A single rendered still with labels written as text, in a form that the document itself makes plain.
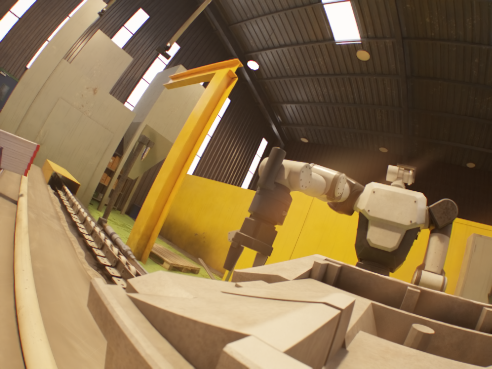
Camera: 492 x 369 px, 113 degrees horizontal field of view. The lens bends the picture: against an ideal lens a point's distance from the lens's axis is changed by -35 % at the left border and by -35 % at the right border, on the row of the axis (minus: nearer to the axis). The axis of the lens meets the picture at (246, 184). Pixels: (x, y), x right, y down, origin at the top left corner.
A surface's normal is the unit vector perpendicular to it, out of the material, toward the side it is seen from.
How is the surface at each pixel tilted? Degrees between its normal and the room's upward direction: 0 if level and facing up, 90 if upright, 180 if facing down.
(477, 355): 100
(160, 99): 90
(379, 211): 87
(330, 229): 90
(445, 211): 87
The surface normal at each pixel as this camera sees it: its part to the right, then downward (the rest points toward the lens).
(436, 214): -0.47, -0.45
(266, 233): 0.74, 0.17
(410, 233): 0.15, -0.06
